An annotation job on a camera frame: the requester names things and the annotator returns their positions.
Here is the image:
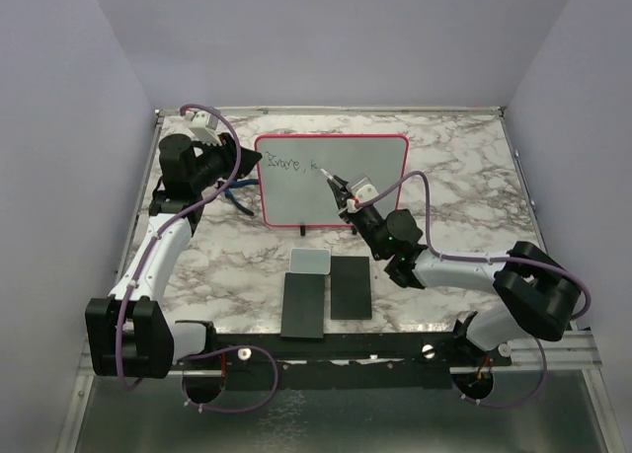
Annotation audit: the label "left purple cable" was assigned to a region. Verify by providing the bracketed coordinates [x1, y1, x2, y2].
[116, 103, 280, 415]

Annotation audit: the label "aluminium table frame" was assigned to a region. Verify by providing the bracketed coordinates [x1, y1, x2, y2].
[53, 105, 613, 453]

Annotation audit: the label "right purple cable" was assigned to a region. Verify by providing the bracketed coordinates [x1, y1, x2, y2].
[355, 170, 593, 409]

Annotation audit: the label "left black foam pad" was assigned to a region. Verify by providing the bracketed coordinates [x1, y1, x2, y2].
[280, 272, 326, 340]

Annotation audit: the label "blue handled pliers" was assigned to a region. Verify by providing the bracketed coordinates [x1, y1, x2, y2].
[222, 179, 258, 217]

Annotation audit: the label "purple cable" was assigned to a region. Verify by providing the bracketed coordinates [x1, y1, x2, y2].
[355, 170, 593, 409]
[116, 103, 280, 415]

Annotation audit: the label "black foam pad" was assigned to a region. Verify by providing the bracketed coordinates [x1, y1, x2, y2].
[330, 256, 372, 321]
[280, 272, 326, 340]

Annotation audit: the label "white grey eraser block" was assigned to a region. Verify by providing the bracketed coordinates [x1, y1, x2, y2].
[289, 248, 331, 275]

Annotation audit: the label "pink framed whiteboard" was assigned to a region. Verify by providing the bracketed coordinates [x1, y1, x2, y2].
[254, 134, 409, 227]

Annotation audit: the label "white whiteboard marker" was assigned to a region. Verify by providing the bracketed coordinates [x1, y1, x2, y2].
[319, 168, 337, 183]

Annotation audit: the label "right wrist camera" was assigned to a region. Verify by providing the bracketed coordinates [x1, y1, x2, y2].
[347, 176, 379, 213]

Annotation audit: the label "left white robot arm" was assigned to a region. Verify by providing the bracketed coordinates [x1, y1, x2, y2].
[85, 133, 262, 379]

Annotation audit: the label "right black foam pad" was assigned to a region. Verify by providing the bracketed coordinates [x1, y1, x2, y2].
[330, 256, 372, 321]

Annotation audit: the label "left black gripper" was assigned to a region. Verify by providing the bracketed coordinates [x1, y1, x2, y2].
[192, 132, 263, 191]

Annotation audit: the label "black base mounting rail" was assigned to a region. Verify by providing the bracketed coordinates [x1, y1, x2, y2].
[213, 332, 512, 391]

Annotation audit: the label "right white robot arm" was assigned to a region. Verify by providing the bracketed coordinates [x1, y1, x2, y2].
[326, 175, 591, 365]

